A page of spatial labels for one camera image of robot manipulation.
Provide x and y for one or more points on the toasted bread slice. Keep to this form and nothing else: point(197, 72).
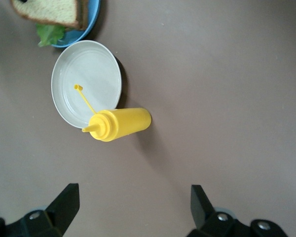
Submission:
point(82, 14)
point(51, 11)

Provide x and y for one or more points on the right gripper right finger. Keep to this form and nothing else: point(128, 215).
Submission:
point(202, 214)

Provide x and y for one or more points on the beige plate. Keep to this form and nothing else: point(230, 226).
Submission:
point(88, 74)

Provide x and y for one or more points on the blue plate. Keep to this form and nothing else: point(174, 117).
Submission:
point(93, 14)

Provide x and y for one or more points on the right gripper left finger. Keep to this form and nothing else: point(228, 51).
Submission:
point(61, 209)

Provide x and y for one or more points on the yellow squeeze bottle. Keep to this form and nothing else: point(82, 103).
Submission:
point(128, 122)

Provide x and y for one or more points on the green lettuce leaf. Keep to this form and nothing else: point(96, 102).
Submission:
point(49, 34)

